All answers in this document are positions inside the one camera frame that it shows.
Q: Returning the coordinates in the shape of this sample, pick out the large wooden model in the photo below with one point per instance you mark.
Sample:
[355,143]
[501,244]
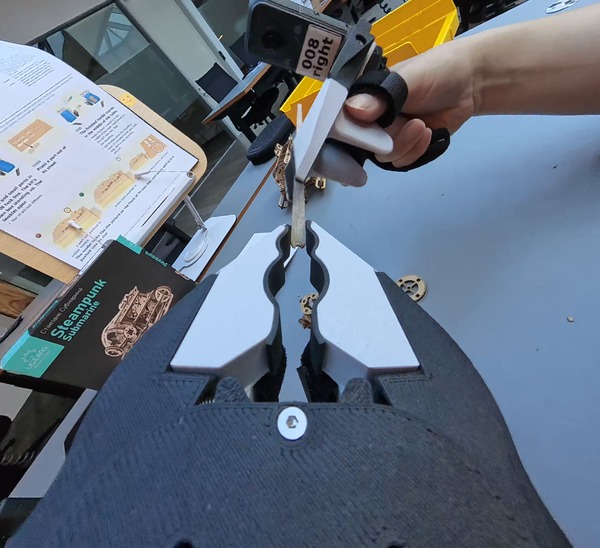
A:
[282,168]

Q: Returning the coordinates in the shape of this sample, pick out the wooden stick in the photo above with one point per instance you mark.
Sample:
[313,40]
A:
[298,220]

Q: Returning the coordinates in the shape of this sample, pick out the wooden wheel disc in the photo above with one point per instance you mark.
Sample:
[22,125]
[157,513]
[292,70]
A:
[411,287]

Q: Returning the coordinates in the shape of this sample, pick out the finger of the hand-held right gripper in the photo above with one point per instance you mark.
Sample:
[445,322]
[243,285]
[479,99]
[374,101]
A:
[318,126]

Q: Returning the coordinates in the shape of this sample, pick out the brown edged desk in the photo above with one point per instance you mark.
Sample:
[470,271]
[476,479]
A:
[239,89]

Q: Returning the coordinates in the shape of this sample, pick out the black model kit box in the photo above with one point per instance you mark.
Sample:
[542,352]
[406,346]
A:
[84,323]

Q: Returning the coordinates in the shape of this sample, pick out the black cushion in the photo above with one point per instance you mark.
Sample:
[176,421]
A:
[265,145]

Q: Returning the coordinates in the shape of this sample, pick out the printed instruction sheet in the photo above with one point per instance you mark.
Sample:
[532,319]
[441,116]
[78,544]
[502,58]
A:
[56,112]

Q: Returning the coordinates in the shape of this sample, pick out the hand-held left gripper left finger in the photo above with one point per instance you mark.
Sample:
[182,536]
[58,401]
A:
[229,323]

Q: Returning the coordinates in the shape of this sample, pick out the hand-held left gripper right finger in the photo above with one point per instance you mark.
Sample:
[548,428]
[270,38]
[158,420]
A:
[361,323]

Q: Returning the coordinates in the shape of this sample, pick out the person's right hand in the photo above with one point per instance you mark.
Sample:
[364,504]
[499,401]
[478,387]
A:
[440,84]

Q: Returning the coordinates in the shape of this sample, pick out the small wooden model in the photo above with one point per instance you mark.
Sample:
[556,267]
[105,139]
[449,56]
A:
[308,304]

